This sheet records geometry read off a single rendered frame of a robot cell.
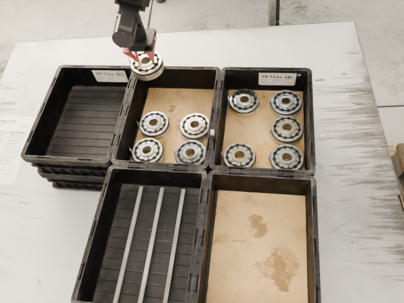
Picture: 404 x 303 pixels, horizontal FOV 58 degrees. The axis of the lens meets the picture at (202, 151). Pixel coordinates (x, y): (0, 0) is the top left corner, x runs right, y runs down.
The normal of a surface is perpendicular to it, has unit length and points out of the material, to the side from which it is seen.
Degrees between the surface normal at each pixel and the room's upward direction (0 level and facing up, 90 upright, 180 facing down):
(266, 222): 0
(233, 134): 0
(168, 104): 0
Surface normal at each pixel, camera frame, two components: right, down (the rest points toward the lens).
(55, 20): -0.11, -0.51
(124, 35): -0.04, 0.87
